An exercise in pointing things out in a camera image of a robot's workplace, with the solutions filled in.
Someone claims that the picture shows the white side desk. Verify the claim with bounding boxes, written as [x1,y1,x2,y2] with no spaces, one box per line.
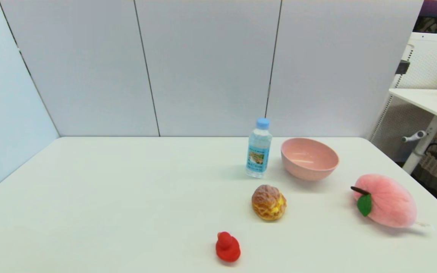
[388,88,437,175]

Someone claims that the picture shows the pink plastic bowl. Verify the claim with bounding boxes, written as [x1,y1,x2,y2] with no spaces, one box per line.
[281,137,340,181]

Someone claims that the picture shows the white pegboard panel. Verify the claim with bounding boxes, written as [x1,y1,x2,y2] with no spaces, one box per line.
[368,32,437,162]

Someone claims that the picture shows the toy cream puff bread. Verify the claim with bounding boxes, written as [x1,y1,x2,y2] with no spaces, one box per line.
[252,184,287,221]

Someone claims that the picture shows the pink plush peach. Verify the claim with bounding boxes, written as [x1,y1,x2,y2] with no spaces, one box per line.
[351,174,433,229]

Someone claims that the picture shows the white desk crank handle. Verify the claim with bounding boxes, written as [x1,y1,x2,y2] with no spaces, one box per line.
[401,130,428,143]

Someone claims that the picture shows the red rubber duck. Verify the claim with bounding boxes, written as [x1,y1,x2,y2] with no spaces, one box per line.
[215,231,241,262]

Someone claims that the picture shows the clear water bottle blue label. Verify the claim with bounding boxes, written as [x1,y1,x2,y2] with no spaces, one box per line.
[245,117,273,179]

